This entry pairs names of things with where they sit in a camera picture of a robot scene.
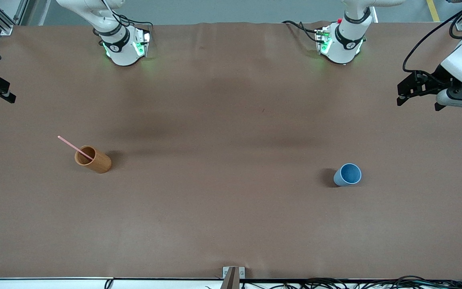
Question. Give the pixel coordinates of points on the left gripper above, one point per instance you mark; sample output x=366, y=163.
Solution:
x=438, y=77

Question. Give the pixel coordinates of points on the pink chopstick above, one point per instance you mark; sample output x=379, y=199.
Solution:
x=70, y=144

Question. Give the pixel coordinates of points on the blue plastic cup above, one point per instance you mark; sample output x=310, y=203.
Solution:
x=349, y=174

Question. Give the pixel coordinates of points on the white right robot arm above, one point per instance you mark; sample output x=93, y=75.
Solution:
x=122, y=52

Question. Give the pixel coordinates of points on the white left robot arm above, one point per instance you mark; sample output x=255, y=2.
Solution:
x=345, y=48

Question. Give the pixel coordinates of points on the wooden bamboo cup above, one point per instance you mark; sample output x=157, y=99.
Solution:
x=99, y=162

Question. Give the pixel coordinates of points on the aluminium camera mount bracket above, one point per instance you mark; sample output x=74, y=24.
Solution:
x=226, y=271

